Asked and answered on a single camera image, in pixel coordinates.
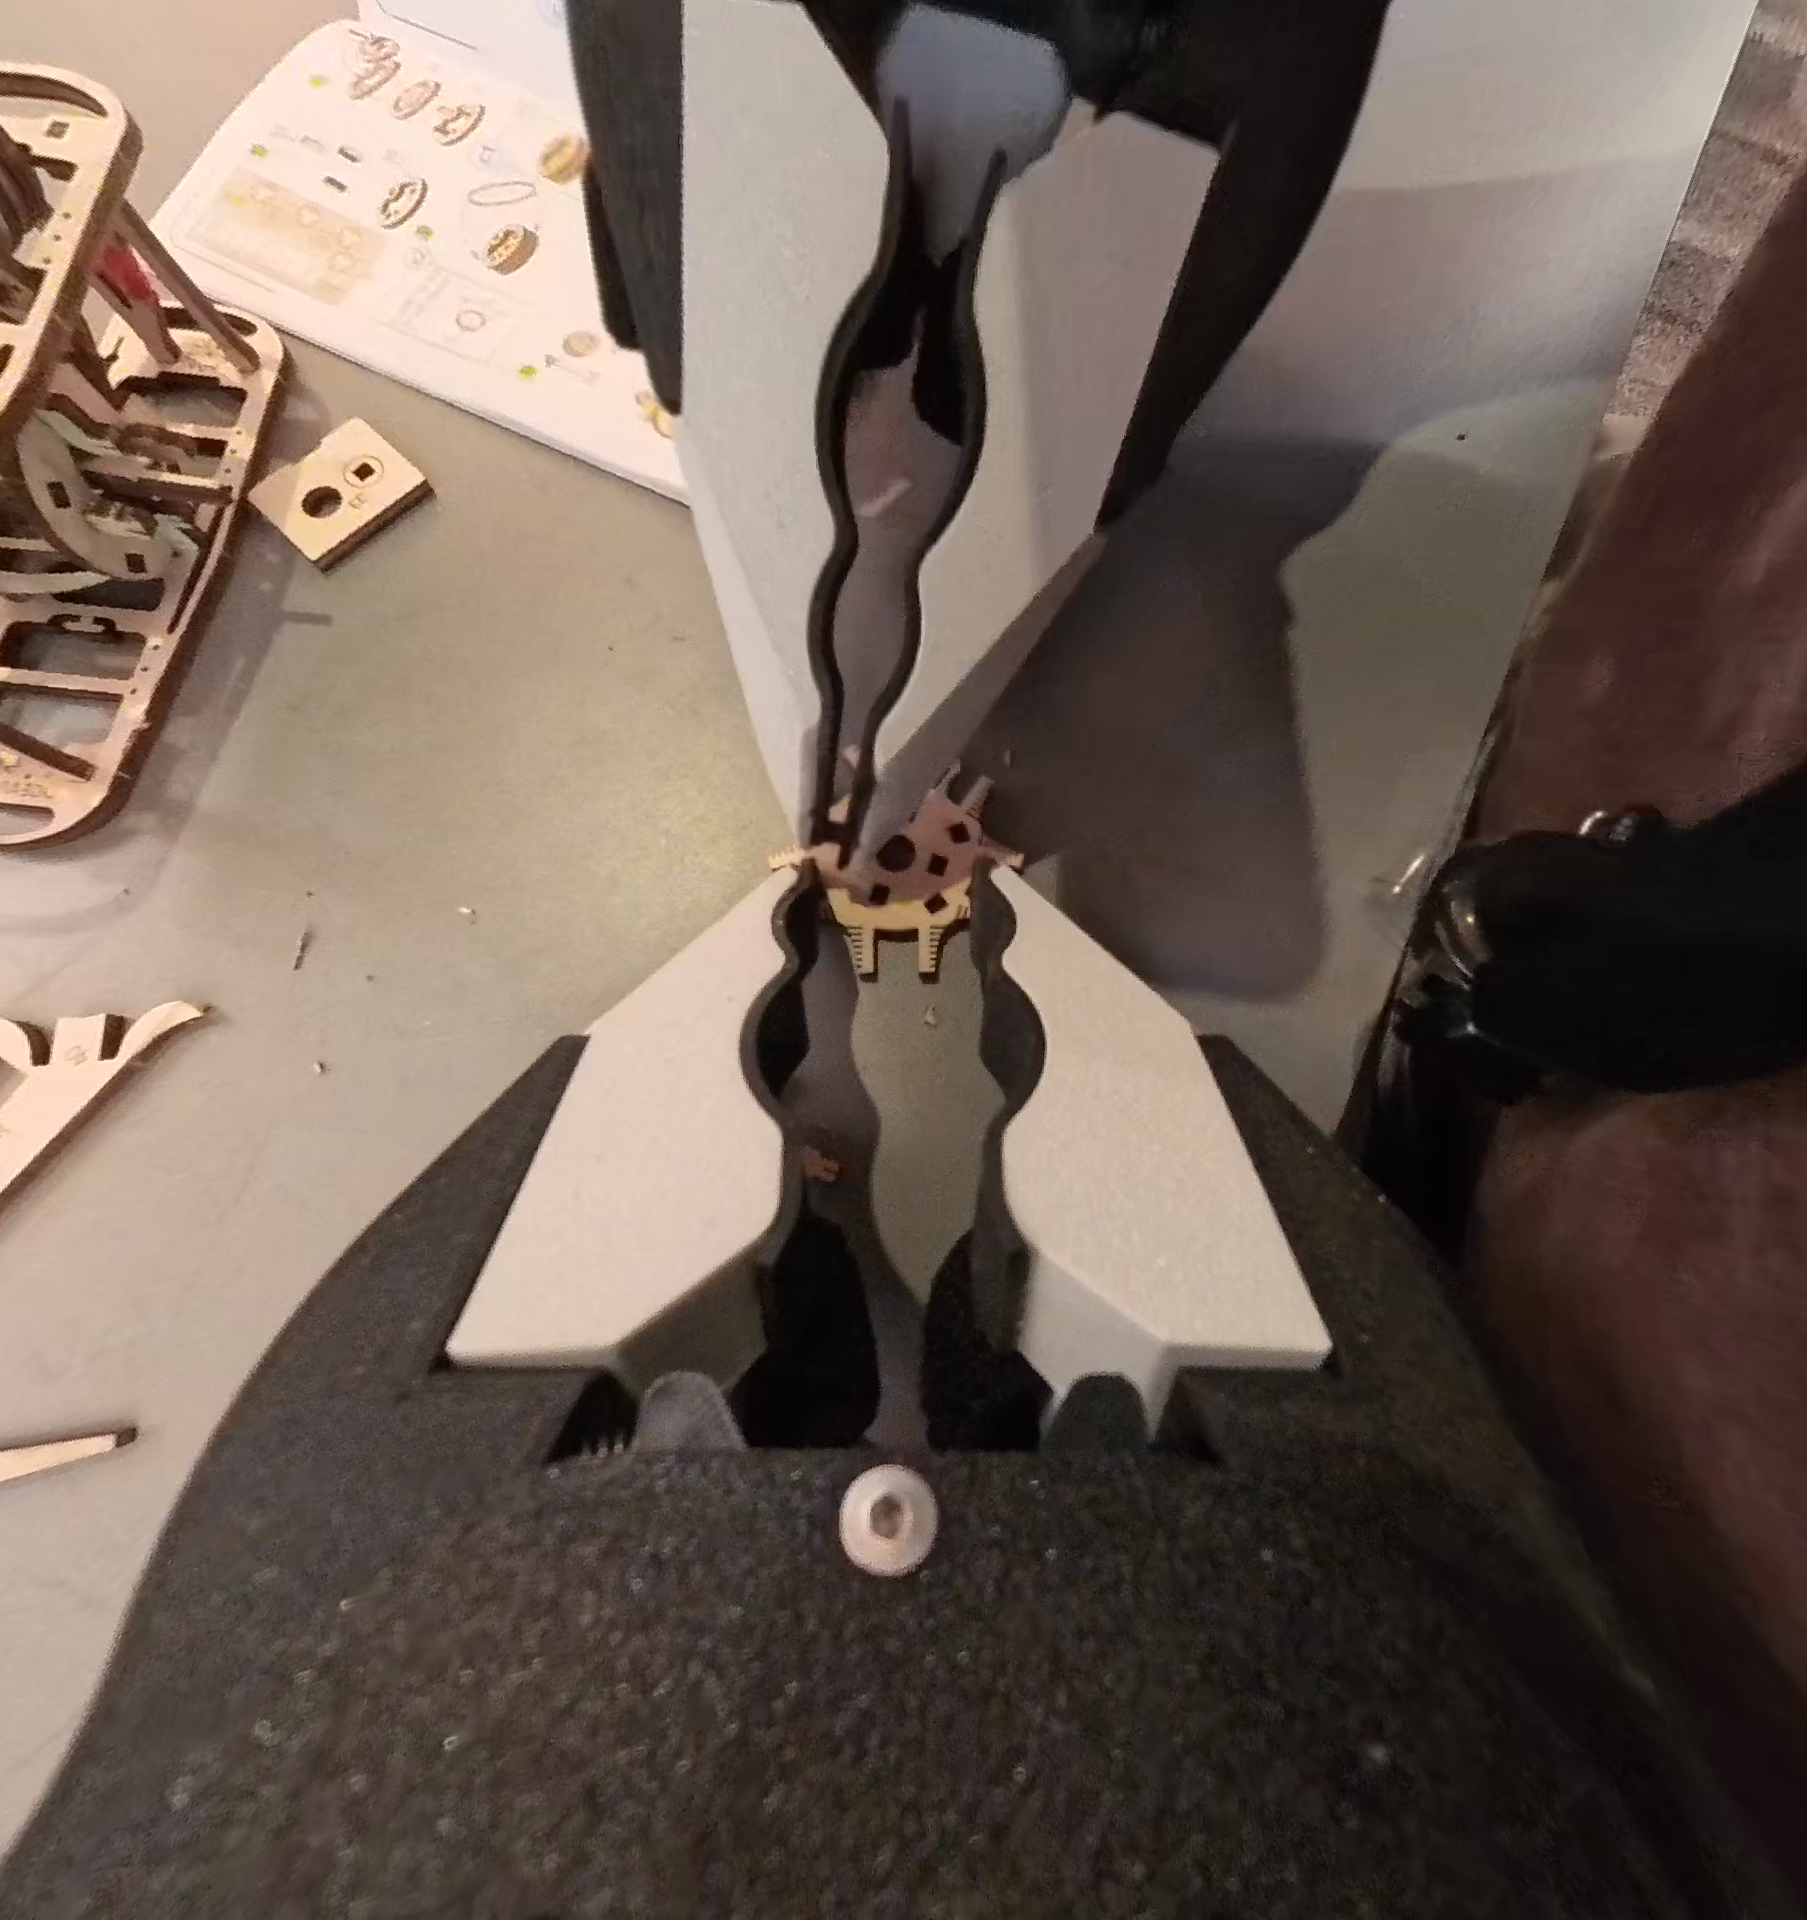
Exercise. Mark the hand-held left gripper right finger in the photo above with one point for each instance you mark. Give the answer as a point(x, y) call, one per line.
point(1143, 1200)

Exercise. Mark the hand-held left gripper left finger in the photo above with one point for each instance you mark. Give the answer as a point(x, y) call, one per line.
point(619, 1185)

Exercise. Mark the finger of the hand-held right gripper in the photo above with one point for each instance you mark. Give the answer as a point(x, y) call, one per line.
point(1069, 375)
point(754, 375)

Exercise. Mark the wooden star gear disc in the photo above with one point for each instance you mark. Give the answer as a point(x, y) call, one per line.
point(904, 937)
point(904, 855)

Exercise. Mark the person's right forearm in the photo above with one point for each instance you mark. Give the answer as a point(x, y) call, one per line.
point(1713, 1426)

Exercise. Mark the grey desk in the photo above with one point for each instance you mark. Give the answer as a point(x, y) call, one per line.
point(469, 750)

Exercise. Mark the person's right hand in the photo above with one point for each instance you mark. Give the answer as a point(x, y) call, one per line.
point(1713, 600)

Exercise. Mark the tiny wooden chip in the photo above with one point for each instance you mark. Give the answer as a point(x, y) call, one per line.
point(825, 1162)

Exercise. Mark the instruction booklet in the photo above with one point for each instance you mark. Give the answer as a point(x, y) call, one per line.
point(393, 226)

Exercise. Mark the square wooden plate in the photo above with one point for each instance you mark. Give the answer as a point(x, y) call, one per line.
point(335, 518)

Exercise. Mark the curvy wooden offcut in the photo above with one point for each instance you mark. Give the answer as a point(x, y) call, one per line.
point(108, 1046)

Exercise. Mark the thin wooden sliver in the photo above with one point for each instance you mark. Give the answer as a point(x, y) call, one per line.
point(34, 1462)

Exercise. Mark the wooden mechanical model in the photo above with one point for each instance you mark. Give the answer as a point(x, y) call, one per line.
point(77, 451)

